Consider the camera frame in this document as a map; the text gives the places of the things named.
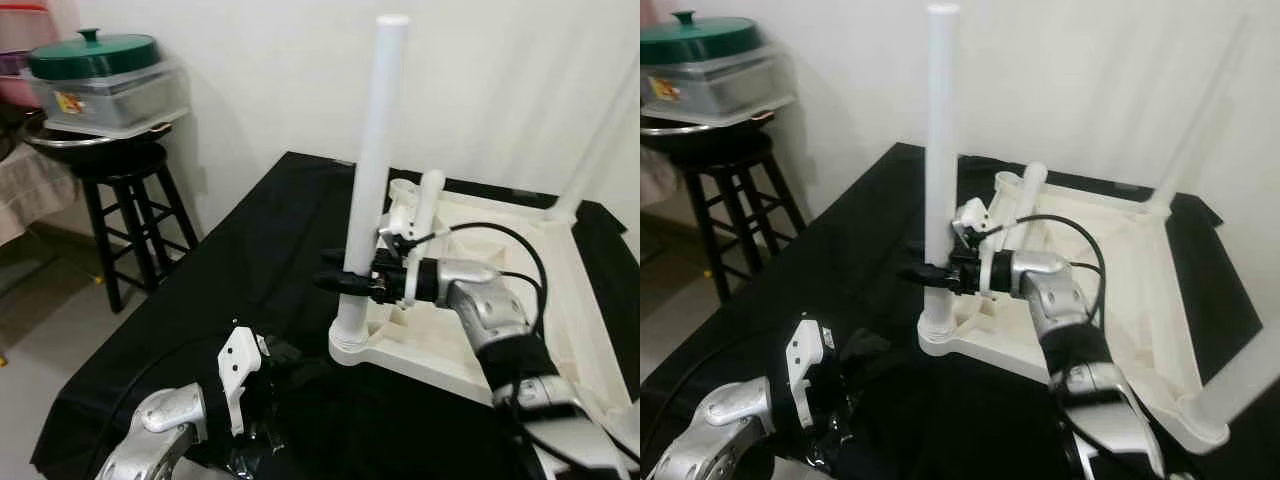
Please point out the white plastic children table top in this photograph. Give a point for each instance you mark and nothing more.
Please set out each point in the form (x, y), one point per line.
(570, 300)
(1140, 300)

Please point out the black tablecloth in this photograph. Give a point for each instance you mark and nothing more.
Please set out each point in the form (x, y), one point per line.
(850, 220)
(250, 230)

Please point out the clear plastic wrap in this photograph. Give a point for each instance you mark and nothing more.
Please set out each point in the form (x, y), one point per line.
(840, 448)
(255, 450)

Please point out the black stool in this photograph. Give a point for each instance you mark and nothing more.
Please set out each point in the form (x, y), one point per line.
(730, 155)
(120, 165)

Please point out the clear container with green lid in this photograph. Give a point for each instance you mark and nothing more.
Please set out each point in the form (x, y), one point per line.
(710, 95)
(110, 105)

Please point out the table with beige cloth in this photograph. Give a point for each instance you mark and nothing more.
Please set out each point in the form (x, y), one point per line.
(30, 190)
(655, 180)

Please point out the pink plastic basket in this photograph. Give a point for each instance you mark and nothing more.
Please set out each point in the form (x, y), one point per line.
(15, 92)

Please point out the red translucent container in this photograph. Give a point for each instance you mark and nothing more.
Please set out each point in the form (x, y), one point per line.
(20, 25)

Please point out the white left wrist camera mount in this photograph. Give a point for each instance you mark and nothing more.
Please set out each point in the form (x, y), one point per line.
(240, 365)
(805, 355)

